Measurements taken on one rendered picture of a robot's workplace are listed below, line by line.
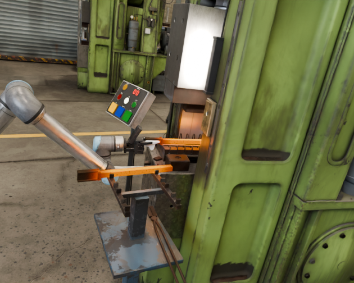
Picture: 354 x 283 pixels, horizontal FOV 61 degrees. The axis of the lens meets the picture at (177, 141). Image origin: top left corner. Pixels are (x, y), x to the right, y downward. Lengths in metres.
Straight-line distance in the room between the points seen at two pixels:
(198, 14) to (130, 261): 1.14
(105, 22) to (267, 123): 5.41
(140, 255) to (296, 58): 1.09
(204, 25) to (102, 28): 5.11
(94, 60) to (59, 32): 3.14
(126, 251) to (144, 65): 5.63
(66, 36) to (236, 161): 8.54
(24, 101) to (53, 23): 8.16
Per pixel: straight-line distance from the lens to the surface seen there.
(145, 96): 2.12
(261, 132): 1.49
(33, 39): 9.55
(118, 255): 1.33
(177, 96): 1.63
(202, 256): 1.70
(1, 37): 9.56
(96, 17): 6.55
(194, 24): 1.54
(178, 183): 1.68
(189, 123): 2.00
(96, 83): 6.66
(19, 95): 1.46
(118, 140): 1.72
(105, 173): 1.33
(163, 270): 2.09
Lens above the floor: 1.68
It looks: 22 degrees down
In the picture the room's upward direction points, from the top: 9 degrees clockwise
